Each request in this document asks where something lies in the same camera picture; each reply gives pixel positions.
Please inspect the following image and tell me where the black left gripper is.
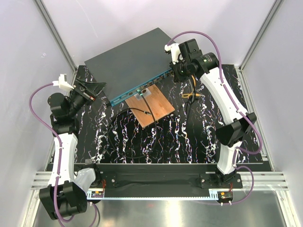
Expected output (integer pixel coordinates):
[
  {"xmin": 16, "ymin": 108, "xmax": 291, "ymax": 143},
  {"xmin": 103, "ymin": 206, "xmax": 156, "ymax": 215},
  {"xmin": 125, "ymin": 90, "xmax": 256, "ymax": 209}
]
[{"xmin": 68, "ymin": 79, "xmax": 107, "ymax": 117}]

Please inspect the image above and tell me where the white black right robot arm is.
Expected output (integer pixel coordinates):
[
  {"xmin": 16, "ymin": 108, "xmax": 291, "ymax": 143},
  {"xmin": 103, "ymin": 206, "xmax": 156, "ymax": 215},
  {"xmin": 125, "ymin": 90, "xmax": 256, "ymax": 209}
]
[{"xmin": 164, "ymin": 39, "xmax": 257, "ymax": 188}]

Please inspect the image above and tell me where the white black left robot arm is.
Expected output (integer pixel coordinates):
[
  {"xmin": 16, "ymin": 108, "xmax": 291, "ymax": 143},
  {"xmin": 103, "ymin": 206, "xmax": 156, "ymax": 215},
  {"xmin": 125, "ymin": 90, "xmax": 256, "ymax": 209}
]
[{"xmin": 39, "ymin": 79, "xmax": 106, "ymax": 223}]

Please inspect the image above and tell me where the wooden board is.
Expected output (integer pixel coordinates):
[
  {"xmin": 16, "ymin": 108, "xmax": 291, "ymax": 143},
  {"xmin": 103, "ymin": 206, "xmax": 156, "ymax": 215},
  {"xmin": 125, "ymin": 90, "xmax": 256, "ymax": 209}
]
[{"xmin": 125, "ymin": 85, "xmax": 175, "ymax": 128}]

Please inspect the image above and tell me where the left orange connector block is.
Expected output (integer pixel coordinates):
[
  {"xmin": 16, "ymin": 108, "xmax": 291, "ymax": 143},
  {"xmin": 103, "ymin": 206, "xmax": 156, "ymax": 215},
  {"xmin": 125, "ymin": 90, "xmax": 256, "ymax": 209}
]
[{"xmin": 92, "ymin": 191, "xmax": 104, "ymax": 198}]

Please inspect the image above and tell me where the orange connector block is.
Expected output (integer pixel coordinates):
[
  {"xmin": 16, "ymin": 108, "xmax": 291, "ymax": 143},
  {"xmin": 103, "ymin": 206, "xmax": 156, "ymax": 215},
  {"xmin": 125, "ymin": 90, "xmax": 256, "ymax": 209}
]
[
  {"xmin": 92, "ymin": 191, "xmax": 104, "ymax": 198},
  {"xmin": 220, "ymin": 191, "xmax": 233, "ymax": 199}
]

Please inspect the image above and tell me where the right orange connector block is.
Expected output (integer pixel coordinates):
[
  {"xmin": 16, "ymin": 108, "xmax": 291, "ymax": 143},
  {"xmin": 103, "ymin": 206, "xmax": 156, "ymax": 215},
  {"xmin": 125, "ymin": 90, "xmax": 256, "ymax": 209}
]
[{"xmin": 220, "ymin": 191, "xmax": 233, "ymax": 199}]

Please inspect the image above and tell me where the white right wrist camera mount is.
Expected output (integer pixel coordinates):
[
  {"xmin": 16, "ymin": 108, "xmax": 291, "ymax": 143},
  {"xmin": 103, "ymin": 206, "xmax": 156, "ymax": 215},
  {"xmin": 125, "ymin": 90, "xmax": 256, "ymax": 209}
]
[{"xmin": 164, "ymin": 43, "xmax": 183, "ymax": 65}]

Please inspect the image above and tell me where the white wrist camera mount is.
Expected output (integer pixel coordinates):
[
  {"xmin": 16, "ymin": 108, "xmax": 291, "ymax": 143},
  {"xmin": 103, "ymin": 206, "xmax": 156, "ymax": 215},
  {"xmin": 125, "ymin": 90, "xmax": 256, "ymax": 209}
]
[
  {"xmin": 164, "ymin": 43, "xmax": 183, "ymax": 65},
  {"xmin": 52, "ymin": 74, "xmax": 74, "ymax": 92}
]

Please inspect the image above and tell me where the yellow ethernet cable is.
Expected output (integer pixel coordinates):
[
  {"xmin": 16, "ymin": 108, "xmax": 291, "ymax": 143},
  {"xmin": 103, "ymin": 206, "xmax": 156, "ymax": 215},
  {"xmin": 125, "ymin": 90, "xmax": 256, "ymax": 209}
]
[{"xmin": 181, "ymin": 75, "xmax": 203, "ymax": 99}]

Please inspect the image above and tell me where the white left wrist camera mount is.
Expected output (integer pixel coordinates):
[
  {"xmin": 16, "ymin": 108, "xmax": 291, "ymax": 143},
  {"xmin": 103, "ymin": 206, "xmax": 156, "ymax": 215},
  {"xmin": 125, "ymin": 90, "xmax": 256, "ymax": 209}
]
[{"xmin": 52, "ymin": 74, "xmax": 74, "ymax": 92}]

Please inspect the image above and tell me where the dark grey network switch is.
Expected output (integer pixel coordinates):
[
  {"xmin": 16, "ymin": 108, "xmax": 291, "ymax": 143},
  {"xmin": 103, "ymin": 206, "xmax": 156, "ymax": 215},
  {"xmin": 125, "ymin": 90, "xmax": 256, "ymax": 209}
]
[{"xmin": 85, "ymin": 28, "xmax": 171, "ymax": 106}]

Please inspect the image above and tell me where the left aluminium frame post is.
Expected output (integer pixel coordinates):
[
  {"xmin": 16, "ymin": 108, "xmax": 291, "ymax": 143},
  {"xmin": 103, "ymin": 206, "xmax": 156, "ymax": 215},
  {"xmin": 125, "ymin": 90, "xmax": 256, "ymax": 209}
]
[{"xmin": 33, "ymin": 0, "xmax": 78, "ymax": 73}]

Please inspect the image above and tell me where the aluminium frame post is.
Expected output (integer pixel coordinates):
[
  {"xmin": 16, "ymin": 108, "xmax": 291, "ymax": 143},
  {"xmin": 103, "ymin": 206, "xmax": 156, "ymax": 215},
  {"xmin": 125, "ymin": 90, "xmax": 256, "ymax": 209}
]
[
  {"xmin": 239, "ymin": 0, "xmax": 285, "ymax": 70},
  {"xmin": 33, "ymin": 0, "xmax": 78, "ymax": 73}
]

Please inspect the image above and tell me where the black fibre cable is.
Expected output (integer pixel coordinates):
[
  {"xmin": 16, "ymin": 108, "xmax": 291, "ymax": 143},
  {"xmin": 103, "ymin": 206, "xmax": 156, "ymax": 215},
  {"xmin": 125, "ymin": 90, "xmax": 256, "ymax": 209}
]
[{"xmin": 107, "ymin": 93, "xmax": 161, "ymax": 159}]

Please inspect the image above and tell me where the right aluminium frame post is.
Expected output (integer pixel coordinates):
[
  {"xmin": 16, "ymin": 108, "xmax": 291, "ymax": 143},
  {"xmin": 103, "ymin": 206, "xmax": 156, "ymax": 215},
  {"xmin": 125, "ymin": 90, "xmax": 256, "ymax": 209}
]
[{"xmin": 239, "ymin": 0, "xmax": 285, "ymax": 70}]

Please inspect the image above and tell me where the aluminium frame rail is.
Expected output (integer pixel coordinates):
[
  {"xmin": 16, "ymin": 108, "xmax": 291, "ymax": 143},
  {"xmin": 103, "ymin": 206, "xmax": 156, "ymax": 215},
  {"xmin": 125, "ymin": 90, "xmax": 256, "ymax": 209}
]
[{"xmin": 30, "ymin": 172, "xmax": 288, "ymax": 201}]

